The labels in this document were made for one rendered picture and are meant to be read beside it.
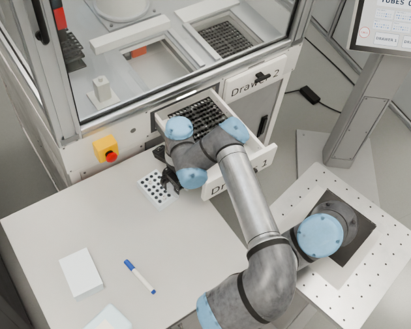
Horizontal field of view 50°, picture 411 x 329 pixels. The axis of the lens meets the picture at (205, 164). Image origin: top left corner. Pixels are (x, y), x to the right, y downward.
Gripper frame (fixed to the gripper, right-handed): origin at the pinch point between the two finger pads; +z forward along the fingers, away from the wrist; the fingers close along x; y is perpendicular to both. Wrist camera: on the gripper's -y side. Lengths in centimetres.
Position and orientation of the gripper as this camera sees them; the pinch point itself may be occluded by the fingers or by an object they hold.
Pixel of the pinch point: (171, 188)
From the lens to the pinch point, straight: 148.6
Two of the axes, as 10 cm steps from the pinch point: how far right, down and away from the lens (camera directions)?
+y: 6.6, 6.5, -3.9
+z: -0.8, 5.7, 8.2
